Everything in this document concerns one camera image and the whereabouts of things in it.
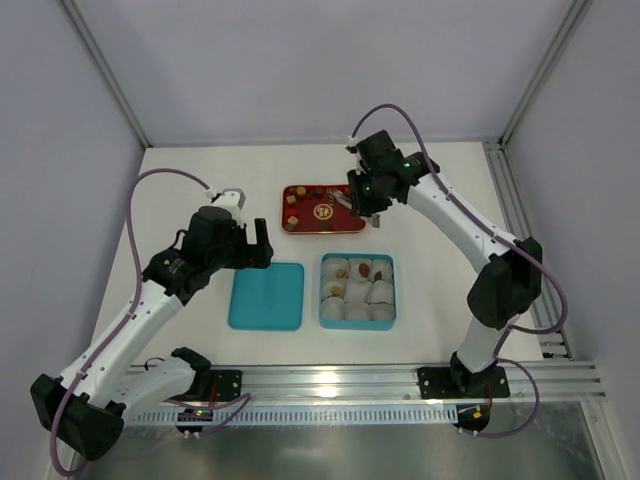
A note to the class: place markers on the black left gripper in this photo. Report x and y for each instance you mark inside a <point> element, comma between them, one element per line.
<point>251,248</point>

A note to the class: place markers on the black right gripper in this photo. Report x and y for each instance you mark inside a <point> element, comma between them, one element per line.
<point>362,198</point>

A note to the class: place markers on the metal serving tongs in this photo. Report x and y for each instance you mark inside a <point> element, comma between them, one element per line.
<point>346,201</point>

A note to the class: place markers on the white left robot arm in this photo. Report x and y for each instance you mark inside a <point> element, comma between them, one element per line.
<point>88,404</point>

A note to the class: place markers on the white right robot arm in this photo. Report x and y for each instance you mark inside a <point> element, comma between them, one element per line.
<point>508,278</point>

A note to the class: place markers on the red rectangular tray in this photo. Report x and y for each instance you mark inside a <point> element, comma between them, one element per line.
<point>312,212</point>

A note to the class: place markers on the teal box lid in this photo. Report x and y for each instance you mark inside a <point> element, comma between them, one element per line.
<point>269,299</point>

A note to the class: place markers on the white paper cup liner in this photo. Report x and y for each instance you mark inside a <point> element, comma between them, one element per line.
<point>332,265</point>

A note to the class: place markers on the teal square box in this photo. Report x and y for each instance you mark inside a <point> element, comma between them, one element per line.
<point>350,311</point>

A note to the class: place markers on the brown edged paper liner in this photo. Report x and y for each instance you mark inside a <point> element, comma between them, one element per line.
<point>381,292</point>

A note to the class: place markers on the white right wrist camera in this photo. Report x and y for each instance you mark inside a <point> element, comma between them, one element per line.
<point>352,146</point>

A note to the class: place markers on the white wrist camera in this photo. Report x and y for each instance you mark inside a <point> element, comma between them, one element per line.
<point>230,199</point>
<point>352,146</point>

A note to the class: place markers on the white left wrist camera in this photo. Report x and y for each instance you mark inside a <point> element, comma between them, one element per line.
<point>230,199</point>

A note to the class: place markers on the aluminium frame post right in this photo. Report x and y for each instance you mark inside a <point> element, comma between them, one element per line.
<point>554,51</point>

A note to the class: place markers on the aluminium frame post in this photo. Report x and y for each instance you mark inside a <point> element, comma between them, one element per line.
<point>86,38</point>
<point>554,51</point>

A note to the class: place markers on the aluminium frame post left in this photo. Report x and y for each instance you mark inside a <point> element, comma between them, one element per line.
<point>86,38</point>

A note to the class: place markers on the aluminium mounting rail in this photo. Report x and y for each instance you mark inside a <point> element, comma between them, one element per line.
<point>556,381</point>

